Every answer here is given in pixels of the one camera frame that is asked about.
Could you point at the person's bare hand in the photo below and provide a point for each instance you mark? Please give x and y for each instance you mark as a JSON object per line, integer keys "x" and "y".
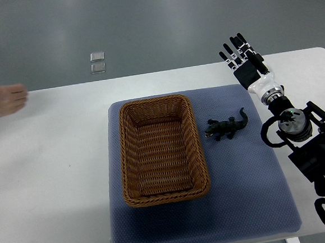
{"x": 12, "y": 98}

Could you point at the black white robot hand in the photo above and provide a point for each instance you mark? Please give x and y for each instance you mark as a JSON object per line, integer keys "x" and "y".
{"x": 250, "y": 70}

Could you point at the dark toy crocodile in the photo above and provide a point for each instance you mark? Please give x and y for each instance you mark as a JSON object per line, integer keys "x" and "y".
{"x": 228, "y": 128}

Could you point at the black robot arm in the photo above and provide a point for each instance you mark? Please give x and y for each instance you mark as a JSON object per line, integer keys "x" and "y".
{"x": 303, "y": 131}

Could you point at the brown wicker basket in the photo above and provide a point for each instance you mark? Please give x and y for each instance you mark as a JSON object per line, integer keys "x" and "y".
{"x": 162, "y": 159}

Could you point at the upper metal floor plate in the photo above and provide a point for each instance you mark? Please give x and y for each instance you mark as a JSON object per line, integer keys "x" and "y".
{"x": 97, "y": 56}

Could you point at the blue padded mat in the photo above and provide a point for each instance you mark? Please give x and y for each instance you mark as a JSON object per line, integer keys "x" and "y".
{"x": 249, "y": 196}

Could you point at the white table leg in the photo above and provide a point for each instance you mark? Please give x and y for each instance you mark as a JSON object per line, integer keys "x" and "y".
{"x": 293, "y": 240}

